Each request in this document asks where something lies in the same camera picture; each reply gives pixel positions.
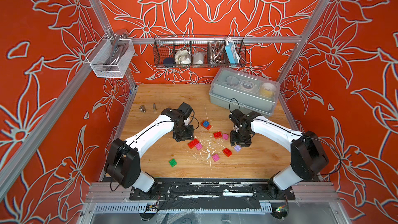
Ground white crumpled cloth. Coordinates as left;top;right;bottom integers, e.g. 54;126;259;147
174;49;192;66

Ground pink lego brick lower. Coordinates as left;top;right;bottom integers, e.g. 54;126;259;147
212;153;220;162

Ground clear plastic wall bin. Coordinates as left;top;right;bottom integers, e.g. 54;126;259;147
88;29;135;78

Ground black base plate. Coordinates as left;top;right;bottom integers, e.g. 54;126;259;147
129;178;295;201

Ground dark blue round object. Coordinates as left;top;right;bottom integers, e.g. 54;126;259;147
163;57;176;68

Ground metal tongs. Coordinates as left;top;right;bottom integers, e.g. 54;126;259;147
103;29;129;71

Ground yellow tape roll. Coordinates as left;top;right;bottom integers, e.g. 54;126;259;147
259;83;276;98

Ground long red lego brick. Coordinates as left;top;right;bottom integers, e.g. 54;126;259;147
188;139;200;149

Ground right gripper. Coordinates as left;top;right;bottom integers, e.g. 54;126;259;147
227;129;250;148

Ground blue lego brick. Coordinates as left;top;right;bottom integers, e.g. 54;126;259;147
201;120;209;128

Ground green lego brick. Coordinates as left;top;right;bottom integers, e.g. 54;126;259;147
169;159;177;168

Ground clear plastic storage box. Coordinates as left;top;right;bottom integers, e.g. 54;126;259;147
209;68;280;117

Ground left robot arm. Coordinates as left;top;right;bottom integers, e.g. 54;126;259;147
104;103;194;193

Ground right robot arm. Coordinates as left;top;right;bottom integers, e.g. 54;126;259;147
229;109;329;198

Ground blue white box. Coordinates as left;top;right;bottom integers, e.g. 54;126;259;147
224;37;240;67

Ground lilac lego brick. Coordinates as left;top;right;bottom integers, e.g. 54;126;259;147
234;145;241;152

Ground pink lego brick left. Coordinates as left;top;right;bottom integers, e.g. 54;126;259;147
195;143;203;150

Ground black wire basket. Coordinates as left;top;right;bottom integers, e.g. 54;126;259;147
153;34;247;68

